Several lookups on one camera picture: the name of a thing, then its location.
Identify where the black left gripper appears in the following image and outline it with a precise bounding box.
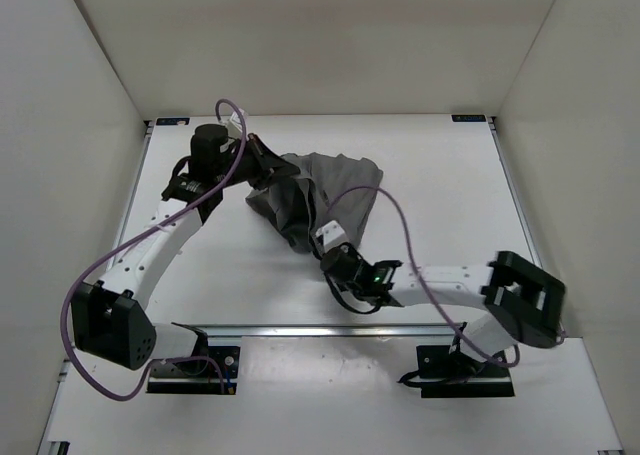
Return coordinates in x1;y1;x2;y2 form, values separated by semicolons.
220;128;302;186

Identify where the grey pleated skirt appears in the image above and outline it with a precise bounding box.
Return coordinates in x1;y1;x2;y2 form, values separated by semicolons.
246;153;384;255

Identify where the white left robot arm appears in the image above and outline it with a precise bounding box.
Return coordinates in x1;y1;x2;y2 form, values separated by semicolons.
71;124;300;373

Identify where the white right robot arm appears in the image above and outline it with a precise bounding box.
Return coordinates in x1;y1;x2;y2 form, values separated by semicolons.
316;242;566;383

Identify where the left blue corner label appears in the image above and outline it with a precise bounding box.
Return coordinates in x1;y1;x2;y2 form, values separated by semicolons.
155;117;190;126

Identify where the blue corner label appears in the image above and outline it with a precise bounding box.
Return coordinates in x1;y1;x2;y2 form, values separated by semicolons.
155;117;190;126
451;114;486;123

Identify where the right blue corner label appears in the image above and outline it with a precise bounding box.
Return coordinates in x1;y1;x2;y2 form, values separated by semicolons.
451;114;486;123

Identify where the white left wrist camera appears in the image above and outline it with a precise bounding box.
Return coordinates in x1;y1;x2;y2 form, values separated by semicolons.
224;110;247;137

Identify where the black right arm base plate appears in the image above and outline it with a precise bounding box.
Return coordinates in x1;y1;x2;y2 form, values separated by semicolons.
416;345;515;399

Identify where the aluminium front table rail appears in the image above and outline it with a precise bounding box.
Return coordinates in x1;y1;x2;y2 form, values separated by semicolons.
201;324;453;338

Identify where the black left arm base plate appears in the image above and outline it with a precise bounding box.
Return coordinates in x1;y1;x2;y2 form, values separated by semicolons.
146;342;241;396

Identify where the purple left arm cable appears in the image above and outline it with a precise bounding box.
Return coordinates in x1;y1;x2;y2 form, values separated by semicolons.
59;97;248;402

